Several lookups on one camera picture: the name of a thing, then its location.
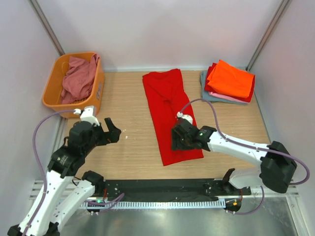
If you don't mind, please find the folded orange shirt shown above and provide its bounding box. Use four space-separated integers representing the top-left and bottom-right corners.
207 60 255 98

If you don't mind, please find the corner aluminium profile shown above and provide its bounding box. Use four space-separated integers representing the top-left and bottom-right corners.
246 0 292 71
28 0 65 56

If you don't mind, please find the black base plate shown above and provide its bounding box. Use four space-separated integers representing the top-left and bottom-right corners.
104 178 252 203

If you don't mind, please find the aluminium rail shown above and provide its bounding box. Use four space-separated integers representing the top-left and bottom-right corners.
29 180 74 200

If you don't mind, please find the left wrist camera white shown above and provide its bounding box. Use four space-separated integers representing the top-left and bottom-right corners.
73 106 100 126

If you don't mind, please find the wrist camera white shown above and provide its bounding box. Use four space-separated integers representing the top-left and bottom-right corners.
73 106 100 126
177 112 193 124

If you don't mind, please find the right corner aluminium profile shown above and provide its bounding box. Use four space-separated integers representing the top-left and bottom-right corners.
246 0 292 71

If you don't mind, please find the pink crumpled shirt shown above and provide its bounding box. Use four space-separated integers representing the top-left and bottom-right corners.
61 54 100 104

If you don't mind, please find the folded red shirt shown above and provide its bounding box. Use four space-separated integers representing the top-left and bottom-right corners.
205 63 255 103

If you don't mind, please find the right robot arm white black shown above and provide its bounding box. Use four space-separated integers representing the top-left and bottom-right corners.
171 118 297 195

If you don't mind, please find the folded pink shirt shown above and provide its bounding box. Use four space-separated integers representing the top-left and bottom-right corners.
209 92 244 103

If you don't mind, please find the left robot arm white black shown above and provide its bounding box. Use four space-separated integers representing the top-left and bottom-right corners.
7 118 121 236

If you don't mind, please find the orange plastic basket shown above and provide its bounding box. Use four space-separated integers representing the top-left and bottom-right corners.
42 52 105 112

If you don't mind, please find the red t shirt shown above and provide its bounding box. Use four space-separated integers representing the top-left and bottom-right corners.
142 69 204 166

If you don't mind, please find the left corner aluminium profile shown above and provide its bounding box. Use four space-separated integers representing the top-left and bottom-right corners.
28 0 65 56

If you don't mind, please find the slotted cable duct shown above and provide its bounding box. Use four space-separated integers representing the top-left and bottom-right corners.
78 199 226 210

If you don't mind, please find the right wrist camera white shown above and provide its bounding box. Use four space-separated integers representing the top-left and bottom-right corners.
177 112 193 124

